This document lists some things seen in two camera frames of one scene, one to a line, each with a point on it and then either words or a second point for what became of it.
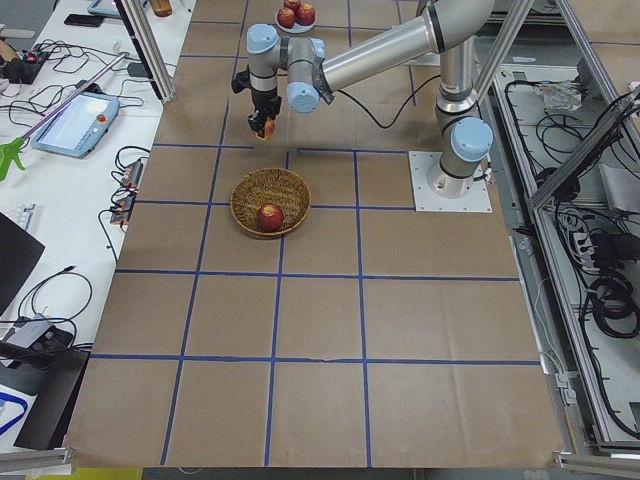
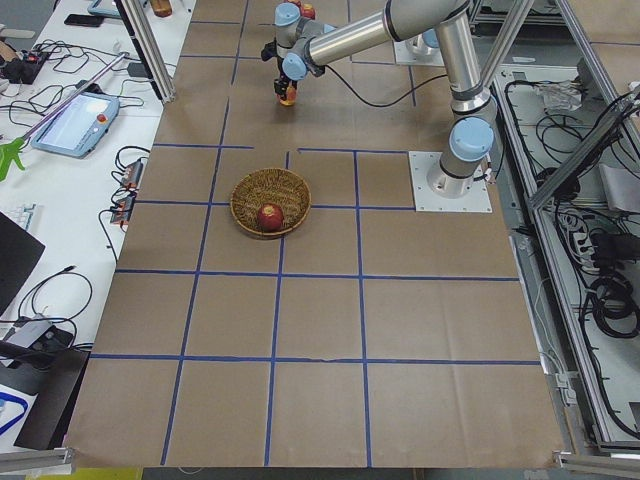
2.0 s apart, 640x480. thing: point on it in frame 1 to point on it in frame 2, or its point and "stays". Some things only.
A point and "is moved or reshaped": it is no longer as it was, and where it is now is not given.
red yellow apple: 269,129 is moved or reshaped
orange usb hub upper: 133,173 stays
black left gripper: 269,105 to 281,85
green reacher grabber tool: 12,147 stays
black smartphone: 84,20 stays
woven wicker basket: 265,186 stays
